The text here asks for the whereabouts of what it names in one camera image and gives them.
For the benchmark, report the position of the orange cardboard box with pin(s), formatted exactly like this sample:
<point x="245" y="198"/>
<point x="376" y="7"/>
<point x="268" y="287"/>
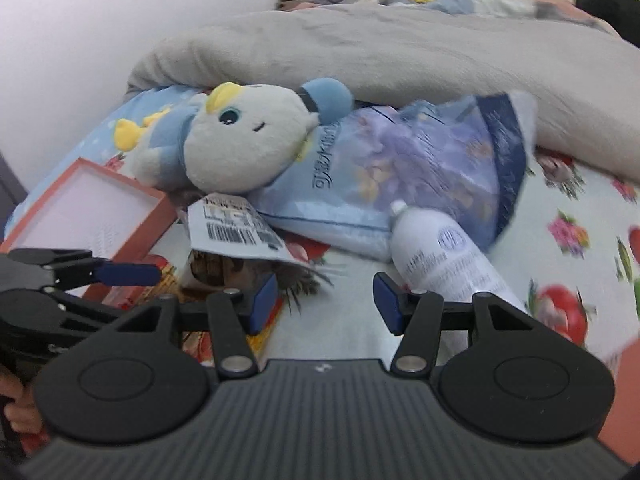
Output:
<point x="90" y="205"/>

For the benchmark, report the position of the brown white snack packet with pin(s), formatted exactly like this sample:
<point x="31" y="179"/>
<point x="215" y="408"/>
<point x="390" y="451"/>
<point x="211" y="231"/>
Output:
<point x="230" y="230"/>

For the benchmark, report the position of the patterned quilt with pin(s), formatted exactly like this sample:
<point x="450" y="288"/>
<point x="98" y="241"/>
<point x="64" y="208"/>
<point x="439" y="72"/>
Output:
<point x="500" y="5"/>

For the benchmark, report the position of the person's left hand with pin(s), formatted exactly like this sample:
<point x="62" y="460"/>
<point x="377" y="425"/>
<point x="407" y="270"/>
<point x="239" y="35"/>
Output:
<point x="22" y="412"/>

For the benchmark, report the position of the blue white plush toy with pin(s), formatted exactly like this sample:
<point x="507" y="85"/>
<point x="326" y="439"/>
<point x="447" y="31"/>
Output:
<point x="240" y="145"/>

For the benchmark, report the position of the blue purple plastic bag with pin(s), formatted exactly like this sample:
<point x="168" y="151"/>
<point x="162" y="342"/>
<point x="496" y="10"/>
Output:
<point x="400" y="170"/>

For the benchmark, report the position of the white spray bottle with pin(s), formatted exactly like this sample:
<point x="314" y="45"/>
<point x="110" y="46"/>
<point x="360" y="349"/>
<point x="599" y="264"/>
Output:
<point x="440" y="260"/>

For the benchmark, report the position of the orange box lid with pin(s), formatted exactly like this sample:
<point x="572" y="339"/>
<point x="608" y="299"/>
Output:
<point x="625" y="400"/>

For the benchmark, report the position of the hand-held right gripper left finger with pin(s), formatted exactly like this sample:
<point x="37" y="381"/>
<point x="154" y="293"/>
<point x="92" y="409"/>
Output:
<point x="262" y="305"/>

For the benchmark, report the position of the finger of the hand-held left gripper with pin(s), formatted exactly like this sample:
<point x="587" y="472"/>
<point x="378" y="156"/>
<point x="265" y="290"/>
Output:
<point x="127" y="273"/>
<point x="50" y="256"/>

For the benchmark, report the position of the floral fruit print sheet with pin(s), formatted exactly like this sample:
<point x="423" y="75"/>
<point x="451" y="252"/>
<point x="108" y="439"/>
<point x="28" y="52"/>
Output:
<point x="550" y="280"/>

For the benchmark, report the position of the grey blanket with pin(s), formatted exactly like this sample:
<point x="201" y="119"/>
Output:
<point x="400" y="50"/>

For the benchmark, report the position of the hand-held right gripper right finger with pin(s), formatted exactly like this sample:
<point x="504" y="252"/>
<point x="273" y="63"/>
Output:
<point x="387" y="305"/>

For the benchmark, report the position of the black cloth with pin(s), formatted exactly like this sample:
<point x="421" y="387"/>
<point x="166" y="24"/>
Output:
<point x="615" y="10"/>

